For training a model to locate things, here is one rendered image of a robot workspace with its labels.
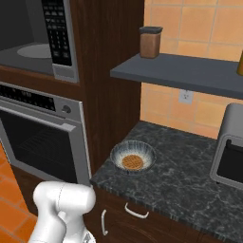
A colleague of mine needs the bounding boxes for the round silver oven knob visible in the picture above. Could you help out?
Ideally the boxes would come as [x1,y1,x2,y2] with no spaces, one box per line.
[61,104,72,115]

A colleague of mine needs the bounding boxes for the yellow bottle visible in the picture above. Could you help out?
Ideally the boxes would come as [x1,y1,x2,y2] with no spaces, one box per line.
[236,50,243,77]

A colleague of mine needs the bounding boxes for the white wall power socket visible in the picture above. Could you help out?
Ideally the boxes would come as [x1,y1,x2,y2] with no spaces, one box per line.
[178,88,195,105]

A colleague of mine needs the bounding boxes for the round brown waffle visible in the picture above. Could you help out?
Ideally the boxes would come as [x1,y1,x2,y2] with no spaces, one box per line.
[121,154,145,170]

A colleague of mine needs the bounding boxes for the white drawer handle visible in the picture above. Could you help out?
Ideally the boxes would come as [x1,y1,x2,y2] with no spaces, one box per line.
[123,202,150,220]

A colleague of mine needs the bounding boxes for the silver oven door handle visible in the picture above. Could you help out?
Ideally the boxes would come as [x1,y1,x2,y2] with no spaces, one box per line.
[0,105,78,133]

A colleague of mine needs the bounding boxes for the dark wood drawer front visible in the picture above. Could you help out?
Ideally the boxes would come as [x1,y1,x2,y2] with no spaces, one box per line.
[93,186,203,243]

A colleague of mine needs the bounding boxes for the white cupboard door handle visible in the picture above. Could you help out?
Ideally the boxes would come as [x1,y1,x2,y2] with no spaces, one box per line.
[101,209,109,236]

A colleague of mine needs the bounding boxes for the silver toaster oven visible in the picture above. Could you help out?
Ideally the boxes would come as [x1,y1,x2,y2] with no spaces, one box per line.
[209,103,243,191]

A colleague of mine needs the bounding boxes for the dark grey wall shelf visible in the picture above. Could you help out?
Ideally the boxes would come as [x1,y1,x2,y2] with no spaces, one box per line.
[109,52,243,100]

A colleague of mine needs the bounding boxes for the dark wood tall cabinet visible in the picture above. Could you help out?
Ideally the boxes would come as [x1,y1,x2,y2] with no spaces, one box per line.
[0,0,146,219]

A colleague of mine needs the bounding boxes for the silver built-in oven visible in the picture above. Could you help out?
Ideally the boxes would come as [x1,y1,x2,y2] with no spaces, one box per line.
[0,81,93,187]

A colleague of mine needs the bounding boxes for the silver microwave oven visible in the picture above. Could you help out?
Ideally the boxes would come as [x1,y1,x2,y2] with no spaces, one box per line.
[0,0,80,84]

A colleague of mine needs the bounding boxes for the blue-grey ribbed bowl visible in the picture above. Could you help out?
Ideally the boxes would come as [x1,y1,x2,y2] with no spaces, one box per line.
[109,140,157,176]

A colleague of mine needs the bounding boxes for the brown jar with black lid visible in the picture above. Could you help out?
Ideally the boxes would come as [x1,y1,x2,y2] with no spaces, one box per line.
[139,26,164,60]

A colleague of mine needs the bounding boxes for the dark wood cupboard door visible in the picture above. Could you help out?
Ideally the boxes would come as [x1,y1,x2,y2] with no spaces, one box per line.
[83,202,110,243]

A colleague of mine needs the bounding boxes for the oven door with dark glass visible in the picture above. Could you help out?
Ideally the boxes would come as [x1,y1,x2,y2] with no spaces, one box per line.
[0,105,92,187]

